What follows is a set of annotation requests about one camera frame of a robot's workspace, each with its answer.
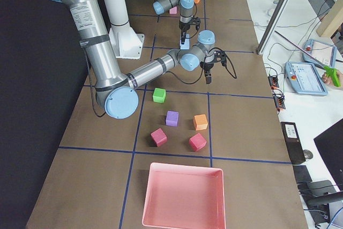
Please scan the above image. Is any green foam block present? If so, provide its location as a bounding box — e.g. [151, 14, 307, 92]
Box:
[153, 88, 166, 103]

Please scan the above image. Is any aluminium frame post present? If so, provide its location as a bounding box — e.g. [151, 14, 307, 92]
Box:
[256, 0, 289, 55]

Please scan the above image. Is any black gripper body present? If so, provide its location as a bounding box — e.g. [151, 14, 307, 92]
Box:
[200, 62, 214, 72]
[179, 21, 191, 34]

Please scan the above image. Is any near teach pendant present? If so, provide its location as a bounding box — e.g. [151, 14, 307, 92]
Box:
[285, 62, 328, 96]

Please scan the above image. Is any pink foam block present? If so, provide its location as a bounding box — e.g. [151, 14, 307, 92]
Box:
[169, 6, 177, 14]

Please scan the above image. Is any light blue block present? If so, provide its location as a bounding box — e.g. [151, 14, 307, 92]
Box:
[180, 34, 190, 45]
[180, 41, 190, 50]

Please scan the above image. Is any black camera cable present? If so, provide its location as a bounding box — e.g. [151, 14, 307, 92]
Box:
[166, 48, 238, 85]

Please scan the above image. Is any green handled reacher stick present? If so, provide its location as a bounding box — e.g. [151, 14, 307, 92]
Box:
[275, 31, 341, 87]

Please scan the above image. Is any right purple foam block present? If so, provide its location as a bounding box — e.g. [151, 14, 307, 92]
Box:
[166, 110, 179, 127]

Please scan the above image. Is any teach pendant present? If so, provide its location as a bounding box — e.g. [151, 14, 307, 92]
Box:
[303, 39, 337, 67]
[285, 62, 328, 96]

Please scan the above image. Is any right orange foam block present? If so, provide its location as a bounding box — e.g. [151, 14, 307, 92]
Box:
[193, 114, 208, 131]

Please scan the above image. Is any white pedestal column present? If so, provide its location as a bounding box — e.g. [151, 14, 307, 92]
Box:
[104, 0, 145, 60]

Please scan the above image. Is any dark red foam block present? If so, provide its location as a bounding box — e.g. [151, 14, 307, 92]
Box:
[150, 128, 167, 147]

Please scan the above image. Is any black power box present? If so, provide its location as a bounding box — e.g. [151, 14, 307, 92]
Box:
[280, 122, 305, 165]

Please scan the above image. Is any far teach pendant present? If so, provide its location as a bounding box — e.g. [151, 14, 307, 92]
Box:
[303, 39, 337, 67]

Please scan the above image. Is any pink plastic tray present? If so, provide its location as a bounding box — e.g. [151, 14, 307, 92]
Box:
[142, 162, 226, 228]

